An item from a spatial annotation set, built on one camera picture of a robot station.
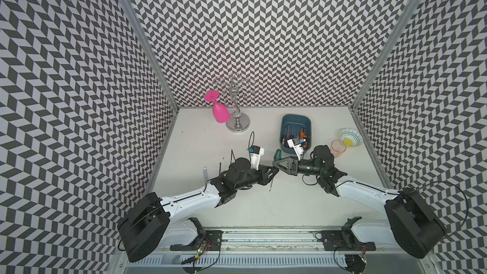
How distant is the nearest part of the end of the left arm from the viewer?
68cm

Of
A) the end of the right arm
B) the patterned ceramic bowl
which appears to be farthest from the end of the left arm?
the patterned ceramic bowl

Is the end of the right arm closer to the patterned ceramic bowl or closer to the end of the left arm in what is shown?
the end of the left arm

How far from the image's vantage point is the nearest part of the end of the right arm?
2.29 ft
